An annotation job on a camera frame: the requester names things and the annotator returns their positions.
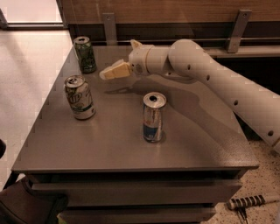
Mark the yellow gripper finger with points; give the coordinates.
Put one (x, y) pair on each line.
(119, 69)
(135, 44)

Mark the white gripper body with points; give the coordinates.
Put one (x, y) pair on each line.
(140, 61)

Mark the green soda can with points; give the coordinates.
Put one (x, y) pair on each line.
(85, 54)

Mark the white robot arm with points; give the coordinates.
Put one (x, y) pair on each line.
(184, 61)

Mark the silver blue energy drink can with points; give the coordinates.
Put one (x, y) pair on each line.
(153, 106)

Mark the white 7up can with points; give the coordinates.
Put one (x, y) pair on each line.
(79, 97)

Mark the grey drawer cabinet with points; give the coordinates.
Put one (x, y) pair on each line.
(105, 163)

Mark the lower grey drawer front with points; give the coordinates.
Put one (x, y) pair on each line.
(176, 215)

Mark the dark brown bag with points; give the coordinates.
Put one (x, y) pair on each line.
(19, 204)

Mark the left metal wall bracket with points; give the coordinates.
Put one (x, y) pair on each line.
(109, 25)

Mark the metal wall bracket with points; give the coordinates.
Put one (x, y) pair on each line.
(109, 25)
(240, 24)

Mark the right metal wall bracket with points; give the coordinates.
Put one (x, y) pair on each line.
(240, 24)

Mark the striped black white handle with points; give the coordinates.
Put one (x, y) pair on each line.
(252, 201)

